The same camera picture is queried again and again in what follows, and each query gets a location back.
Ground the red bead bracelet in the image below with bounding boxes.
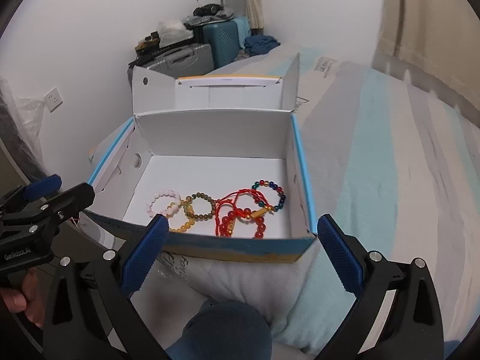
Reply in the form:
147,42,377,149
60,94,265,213
218,207,268,240

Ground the white pink bead bracelet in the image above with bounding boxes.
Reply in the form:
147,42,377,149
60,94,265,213
145,188,182,219

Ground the person's left hand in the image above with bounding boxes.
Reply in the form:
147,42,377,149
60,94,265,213
1,267,46,328

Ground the brown olive bead bracelet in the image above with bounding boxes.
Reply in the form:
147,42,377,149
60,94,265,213
184,191,218,223

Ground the white cardboard box blue trim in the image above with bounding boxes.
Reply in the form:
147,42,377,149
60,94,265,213
79,57,316,263

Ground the red cord bracelet gold charm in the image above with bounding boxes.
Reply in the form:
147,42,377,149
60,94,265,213
216,188,277,220

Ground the dark blue clothes pile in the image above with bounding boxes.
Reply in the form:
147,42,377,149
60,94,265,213
244,35,281,56

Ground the multicolour bead bracelet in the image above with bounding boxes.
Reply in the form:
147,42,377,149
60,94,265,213
251,179,287,213

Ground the white wall socket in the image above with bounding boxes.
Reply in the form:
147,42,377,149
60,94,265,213
44,87,63,112

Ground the blue jeans knee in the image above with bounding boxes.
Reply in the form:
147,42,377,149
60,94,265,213
166,300,272,359

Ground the red cord bracelet in box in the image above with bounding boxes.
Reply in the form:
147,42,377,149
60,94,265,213
214,194,248,238

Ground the beige curtain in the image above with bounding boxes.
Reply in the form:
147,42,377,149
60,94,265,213
373,0,479,125

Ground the clear plastic bag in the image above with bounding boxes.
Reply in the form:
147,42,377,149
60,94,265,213
1,78,46,182

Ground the yellow amber bead bracelet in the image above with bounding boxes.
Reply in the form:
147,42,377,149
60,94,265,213
166,198,196,233

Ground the teal suitcase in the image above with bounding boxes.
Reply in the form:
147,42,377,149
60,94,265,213
202,16,251,68

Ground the black bag on suitcase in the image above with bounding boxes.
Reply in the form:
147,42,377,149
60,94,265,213
193,3,224,17

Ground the striped bed sheet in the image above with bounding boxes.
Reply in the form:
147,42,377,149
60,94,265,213
141,42,480,360

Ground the grey suitcase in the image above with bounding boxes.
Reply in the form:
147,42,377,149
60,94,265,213
141,43,215,78

